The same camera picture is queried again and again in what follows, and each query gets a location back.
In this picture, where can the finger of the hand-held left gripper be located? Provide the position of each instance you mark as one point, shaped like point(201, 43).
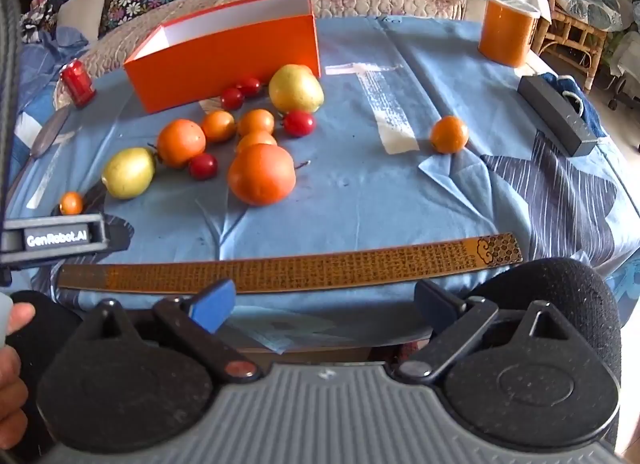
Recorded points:
point(96, 196)
point(117, 236)

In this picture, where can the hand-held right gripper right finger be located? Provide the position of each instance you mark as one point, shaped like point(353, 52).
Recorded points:
point(430, 301)

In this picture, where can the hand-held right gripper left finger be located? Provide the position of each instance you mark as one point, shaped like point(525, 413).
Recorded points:
point(215, 304)

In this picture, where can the tiny orange tomato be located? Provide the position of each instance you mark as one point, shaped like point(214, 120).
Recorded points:
point(71, 203)

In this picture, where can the small orange tomato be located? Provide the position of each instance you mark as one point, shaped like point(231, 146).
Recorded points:
point(218, 125)
point(449, 134)
point(256, 121)
point(256, 138)

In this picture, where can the orange cardboard box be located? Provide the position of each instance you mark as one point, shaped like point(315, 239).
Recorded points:
point(225, 63)

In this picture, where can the large yellow pear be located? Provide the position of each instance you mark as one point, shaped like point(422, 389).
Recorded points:
point(295, 91)

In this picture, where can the person's left hand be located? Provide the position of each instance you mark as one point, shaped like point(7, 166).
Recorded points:
point(12, 394)

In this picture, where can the small yellow pear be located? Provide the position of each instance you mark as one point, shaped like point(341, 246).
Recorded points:
point(127, 173)

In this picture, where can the grey metal knife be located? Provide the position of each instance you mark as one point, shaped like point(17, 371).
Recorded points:
point(50, 131)

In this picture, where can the medium orange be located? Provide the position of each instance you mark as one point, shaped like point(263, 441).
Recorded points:
point(181, 142)

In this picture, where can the red cherry tomato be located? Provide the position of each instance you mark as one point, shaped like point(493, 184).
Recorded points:
point(202, 165)
point(299, 122)
point(248, 86)
point(233, 98)

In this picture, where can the red can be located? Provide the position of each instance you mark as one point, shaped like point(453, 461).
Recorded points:
point(77, 83)

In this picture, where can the crumpled blue cloth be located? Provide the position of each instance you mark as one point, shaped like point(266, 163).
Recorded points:
point(45, 53)

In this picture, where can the white pillow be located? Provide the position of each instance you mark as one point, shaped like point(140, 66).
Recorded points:
point(85, 8)

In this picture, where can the black white floral cloth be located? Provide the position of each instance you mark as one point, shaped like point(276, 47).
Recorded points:
point(44, 2)

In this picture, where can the long black box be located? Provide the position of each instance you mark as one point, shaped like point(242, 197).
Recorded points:
point(555, 111)

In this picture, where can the dark blue cloth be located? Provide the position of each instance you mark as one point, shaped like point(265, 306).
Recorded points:
point(592, 113)

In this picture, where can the orange jar with white lid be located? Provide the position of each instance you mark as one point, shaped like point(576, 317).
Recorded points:
point(505, 33)

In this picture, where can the rattan chair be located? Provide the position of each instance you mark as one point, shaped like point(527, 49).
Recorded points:
point(575, 43)

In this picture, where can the office chair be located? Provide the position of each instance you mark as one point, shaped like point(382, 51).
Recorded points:
point(622, 58)

